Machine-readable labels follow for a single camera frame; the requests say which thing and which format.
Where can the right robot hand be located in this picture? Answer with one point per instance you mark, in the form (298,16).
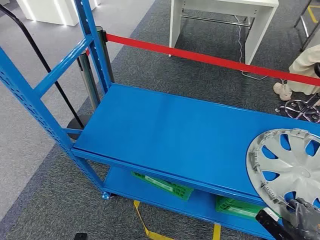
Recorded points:
(309,222)

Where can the grey metal frame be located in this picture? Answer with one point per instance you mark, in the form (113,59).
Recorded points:
(303,26)

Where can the yellow floor tape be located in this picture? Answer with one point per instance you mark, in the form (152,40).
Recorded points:
(141,217)

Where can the green plastic crate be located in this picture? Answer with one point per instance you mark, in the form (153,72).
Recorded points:
(232,207)
(175,190)

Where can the chrome stanchion post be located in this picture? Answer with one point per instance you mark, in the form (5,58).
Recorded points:
(108,63)
(87,79)

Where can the grey plastic wheel hubcap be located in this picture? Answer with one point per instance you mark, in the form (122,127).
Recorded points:
(297,172)

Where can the white desk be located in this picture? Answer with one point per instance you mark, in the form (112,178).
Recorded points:
(260,26)

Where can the person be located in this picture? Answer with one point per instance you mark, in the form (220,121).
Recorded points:
(305,66)

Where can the blue metal shelf rack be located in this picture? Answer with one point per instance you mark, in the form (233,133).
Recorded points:
(162,132)

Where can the red barrier belt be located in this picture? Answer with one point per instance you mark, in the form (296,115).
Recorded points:
(200,58)

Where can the white lit plinth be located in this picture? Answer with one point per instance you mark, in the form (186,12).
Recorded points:
(50,13)

